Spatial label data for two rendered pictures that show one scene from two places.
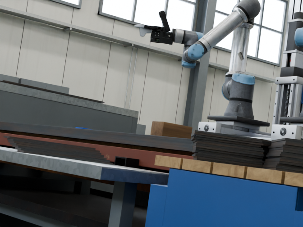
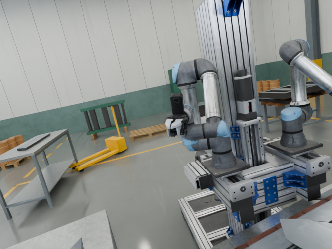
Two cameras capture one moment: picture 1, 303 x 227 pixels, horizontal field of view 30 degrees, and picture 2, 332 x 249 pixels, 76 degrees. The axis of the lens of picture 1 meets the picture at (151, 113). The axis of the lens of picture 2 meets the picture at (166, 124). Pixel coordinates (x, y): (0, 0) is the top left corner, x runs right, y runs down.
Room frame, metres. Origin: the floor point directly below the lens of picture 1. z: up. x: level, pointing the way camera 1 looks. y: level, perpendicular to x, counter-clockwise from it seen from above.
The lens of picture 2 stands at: (2.61, 0.80, 1.62)
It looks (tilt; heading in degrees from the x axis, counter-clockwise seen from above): 12 degrees down; 294
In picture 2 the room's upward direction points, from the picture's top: 12 degrees counter-clockwise
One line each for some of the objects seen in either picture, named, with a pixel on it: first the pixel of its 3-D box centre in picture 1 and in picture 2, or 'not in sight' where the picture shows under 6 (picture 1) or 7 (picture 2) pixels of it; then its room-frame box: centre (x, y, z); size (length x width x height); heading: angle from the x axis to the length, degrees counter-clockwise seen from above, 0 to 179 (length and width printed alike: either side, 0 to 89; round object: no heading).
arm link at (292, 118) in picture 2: not in sight; (291, 118); (2.41, -0.71, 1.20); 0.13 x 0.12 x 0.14; 59
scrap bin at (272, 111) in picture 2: not in sight; (269, 105); (2.27, -5.75, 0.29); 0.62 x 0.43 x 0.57; 140
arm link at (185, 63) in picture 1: (190, 56); (191, 132); (2.91, -0.16, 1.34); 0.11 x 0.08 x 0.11; 8
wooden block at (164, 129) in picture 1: (171, 131); not in sight; (1.78, -0.07, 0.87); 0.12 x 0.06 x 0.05; 127
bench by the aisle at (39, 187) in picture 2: not in sight; (43, 164); (6.48, -1.80, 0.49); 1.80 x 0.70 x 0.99; 121
